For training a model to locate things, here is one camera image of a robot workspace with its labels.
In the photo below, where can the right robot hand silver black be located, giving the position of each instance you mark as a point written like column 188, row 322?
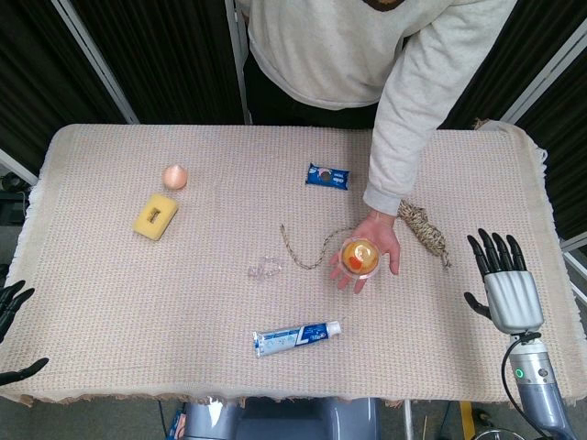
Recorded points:
column 513, row 293

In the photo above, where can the person's bare hand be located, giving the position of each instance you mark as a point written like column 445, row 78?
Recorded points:
column 373, row 238

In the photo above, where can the left robot hand black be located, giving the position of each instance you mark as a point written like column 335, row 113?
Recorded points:
column 11, row 302

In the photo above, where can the clear cup with fruit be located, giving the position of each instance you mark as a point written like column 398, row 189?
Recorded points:
column 360, row 258

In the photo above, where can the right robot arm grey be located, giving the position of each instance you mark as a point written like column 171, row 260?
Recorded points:
column 539, row 385

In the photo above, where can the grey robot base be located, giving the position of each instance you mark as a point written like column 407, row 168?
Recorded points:
column 284, row 419

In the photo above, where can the person's grey sleeved forearm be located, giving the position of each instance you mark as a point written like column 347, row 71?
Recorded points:
column 408, row 114

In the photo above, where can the brown white twine bundle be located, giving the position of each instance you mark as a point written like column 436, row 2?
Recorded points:
column 424, row 231

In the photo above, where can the blue cookie packet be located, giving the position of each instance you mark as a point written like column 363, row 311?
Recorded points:
column 327, row 176

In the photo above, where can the clear plastic clip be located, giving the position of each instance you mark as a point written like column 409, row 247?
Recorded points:
column 265, row 267

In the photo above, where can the white blue toothpaste tube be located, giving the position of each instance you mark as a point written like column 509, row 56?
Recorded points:
column 295, row 339

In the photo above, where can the beige woven tablecloth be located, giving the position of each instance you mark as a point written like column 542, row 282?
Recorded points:
column 229, row 298

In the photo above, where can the yellow sponge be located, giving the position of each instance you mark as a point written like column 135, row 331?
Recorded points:
column 155, row 216

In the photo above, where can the person's torso grey sweatshirt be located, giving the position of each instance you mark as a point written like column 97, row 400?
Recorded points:
column 321, row 50

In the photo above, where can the peach round ball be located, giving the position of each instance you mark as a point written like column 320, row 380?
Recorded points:
column 175, row 177

